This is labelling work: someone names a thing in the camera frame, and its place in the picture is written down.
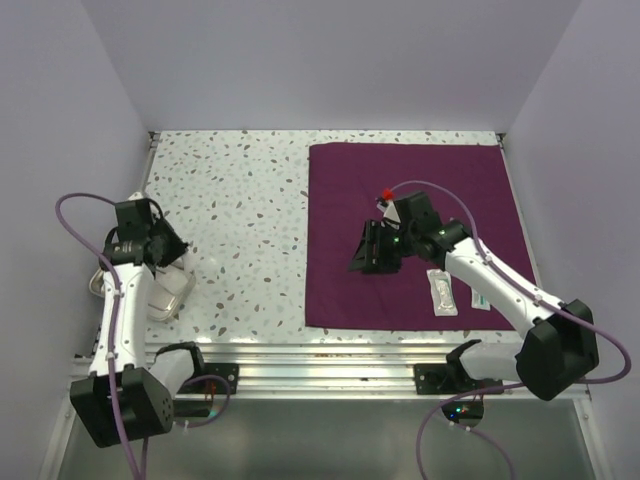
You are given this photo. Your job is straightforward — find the small green-white packet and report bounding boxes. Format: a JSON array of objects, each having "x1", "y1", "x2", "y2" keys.
[{"x1": 471, "y1": 289, "x2": 491, "y2": 311}]

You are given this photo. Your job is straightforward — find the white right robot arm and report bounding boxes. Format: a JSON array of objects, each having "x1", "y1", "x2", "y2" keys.
[{"x1": 349, "y1": 192, "x2": 599, "y2": 401}]

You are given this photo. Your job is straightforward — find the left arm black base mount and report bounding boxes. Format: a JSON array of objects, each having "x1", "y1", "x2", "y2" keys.
[{"x1": 178, "y1": 363, "x2": 240, "y2": 400}]

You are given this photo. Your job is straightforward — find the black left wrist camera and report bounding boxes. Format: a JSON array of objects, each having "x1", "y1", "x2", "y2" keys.
[{"x1": 103, "y1": 227, "x2": 149, "y2": 266}]

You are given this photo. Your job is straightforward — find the stainless steel tray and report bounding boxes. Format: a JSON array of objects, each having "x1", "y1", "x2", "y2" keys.
[{"x1": 89, "y1": 264, "x2": 192, "y2": 327}]

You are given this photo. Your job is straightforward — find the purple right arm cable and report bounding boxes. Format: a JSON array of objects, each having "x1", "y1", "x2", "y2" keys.
[{"x1": 384, "y1": 180, "x2": 632, "y2": 480}]

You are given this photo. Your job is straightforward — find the aluminium table edge rail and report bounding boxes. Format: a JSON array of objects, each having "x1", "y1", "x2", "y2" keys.
[{"x1": 61, "y1": 339, "x2": 594, "y2": 401}]

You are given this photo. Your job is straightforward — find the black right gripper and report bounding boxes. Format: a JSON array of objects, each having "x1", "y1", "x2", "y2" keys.
[{"x1": 347, "y1": 219, "x2": 418, "y2": 275}]

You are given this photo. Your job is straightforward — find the white gauze pad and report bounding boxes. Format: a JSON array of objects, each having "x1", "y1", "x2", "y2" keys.
[{"x1": 155, "y1": 254, "x2": 195, "y2": 296}]

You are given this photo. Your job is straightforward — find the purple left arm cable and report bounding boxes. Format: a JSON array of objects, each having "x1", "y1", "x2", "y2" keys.
[{"x1": 54, "y1": 192, "x2": 232, "y2": 480}]

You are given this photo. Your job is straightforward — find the purple surgical drape cloth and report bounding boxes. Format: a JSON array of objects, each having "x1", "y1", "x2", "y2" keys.
[{"x1": 305, "y1": 143, "x2": 534, "y2": 332}]

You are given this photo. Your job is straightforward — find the large white suture packet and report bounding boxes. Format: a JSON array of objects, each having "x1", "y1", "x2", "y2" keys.
[{"x1": 427, "y1": 269, "x2": 458, "y2": 317}]

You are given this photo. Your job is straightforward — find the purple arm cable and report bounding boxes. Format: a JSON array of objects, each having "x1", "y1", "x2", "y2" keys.
[
  {"x1": 54, "y1": 192, "x2": 232, "y2": 480},
  {"x1": 384, "y1": 180, "x2": 632, "y2": 480}
]

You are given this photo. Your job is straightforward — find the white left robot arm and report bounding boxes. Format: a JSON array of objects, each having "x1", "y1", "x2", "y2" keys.
[{"x1": 70, "y1": 196, "x2": 208, "y2": 448}]

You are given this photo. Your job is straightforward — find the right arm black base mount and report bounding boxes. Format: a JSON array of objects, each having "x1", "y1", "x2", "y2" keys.
[{"x1": 413, "y1": 363, "x2": 503, "y2": 395}]

